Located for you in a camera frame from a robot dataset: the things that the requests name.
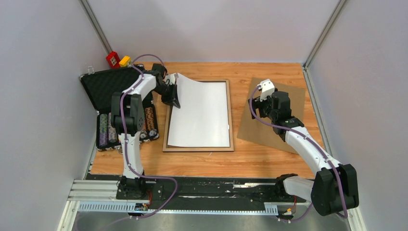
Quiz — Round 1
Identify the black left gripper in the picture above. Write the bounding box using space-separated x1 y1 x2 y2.
153 83 181 109

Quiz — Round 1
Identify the sunflower photo print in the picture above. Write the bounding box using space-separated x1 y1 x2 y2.
167 72 231 148

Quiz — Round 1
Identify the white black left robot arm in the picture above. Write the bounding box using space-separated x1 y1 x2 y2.
111 63 180 199

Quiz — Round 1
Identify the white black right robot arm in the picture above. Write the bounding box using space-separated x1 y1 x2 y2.
248 85 359 218

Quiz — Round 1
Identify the brown cardboard backing board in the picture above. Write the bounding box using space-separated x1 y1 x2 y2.
237 82 306 153

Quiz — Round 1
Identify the brown orange chip stack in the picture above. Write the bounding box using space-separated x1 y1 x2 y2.
145 107 157 137

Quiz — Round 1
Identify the yellow toy block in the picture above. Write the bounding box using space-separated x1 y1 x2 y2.
119 55 132 67

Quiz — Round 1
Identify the grey pink chip stack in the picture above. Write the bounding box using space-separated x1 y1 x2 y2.
108 113 117 143

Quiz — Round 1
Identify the green purple chip stack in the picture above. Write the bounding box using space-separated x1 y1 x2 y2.
99 114 109 146

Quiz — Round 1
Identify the black poker chip case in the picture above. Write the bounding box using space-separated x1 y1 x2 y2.
80 67 159 151

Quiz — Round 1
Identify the red toy house block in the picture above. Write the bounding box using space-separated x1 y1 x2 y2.
105 51 121 69

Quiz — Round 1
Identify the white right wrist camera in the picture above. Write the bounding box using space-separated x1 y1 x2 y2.
257 79 275 102

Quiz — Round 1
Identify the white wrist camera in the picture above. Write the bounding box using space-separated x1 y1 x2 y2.
257 79 275 102
165 73 179 86

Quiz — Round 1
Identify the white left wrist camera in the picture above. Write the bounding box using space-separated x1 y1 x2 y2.
165 73 179 86

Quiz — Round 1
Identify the wooden picture frame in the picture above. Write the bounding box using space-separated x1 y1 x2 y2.
162 79 235 153

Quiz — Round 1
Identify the aluminium rail frame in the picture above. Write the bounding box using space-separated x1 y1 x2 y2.
68 64 359 219

